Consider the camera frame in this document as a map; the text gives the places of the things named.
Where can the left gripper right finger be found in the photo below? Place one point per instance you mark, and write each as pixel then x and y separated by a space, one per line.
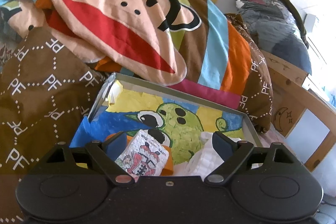
pixel 234 155

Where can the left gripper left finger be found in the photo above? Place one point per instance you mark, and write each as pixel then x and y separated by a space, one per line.
pixel 103 156

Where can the white whale print towel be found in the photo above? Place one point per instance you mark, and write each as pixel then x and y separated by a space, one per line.
pixel 202 162

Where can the orange fabric band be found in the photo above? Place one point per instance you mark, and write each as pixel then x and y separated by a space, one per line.
pixel 140 155

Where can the grey tray with dinosaur picture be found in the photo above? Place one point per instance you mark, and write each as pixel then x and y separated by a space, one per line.
pixel 177 120

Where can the brown monkey print duvet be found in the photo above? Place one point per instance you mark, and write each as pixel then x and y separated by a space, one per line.
pixel 50 80

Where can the grey clothes bundle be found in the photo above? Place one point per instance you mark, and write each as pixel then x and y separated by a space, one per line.
pixel 273 28

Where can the floral brown pillow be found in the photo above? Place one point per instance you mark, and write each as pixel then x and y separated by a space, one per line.
pixel 6 50

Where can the wooden bed frame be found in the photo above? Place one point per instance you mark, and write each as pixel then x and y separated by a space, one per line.
pixel 292 99

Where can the white wall air conditioner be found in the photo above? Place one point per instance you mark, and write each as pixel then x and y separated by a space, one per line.
pixel 311 23

